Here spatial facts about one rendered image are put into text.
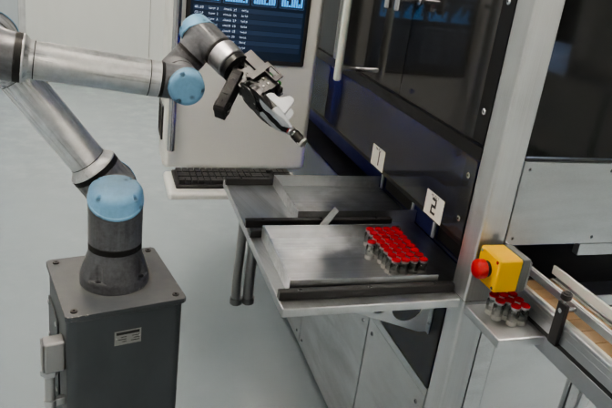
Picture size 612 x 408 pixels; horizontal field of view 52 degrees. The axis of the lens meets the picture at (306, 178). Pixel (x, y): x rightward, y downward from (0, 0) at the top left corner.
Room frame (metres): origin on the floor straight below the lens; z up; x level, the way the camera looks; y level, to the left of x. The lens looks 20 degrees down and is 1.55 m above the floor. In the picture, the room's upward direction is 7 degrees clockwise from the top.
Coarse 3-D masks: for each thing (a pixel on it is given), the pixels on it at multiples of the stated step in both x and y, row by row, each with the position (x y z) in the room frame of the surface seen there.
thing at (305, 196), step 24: (288, 192) 1.69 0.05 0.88; (312, 192) 1.72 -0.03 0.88; (336, 192) 1.74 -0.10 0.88; (360, 192) 1.77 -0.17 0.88; (384, 192) 1.79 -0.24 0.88; (312, 216) 1.50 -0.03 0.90; (336, 216) 1.52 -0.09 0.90; (360, 216) 1.54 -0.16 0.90; (384, 216) 1.57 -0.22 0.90; (408, 216) 1.59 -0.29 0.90
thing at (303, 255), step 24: (264, 240) 1.34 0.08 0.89; (288, 240) 1.38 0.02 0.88; (312, 240) 1.39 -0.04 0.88; (336, 240) 1.41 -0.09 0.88; (360, 240) 1.43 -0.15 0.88; (288, 264) 1.26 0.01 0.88; (312, 264) 1.27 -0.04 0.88; (336, 264) 1.29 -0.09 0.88; (360, 264) 1.30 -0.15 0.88; (288, 288) 1.13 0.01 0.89
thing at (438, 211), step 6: (432, 192) 1.39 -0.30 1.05; (426, 198) 1.41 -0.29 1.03; (432, 198) 1.39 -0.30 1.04; (438, 198) 1.36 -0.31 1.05; (426, 204) 1.40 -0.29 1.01; (438, 204) 1.36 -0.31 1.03; (426, 210) 1.40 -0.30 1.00; (432, 210) 1.38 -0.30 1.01; (438, 210) 1.35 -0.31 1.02; (432, 216) 1.37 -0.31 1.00; (438, 216) 1.35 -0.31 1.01; (438, 222) 1.34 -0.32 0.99
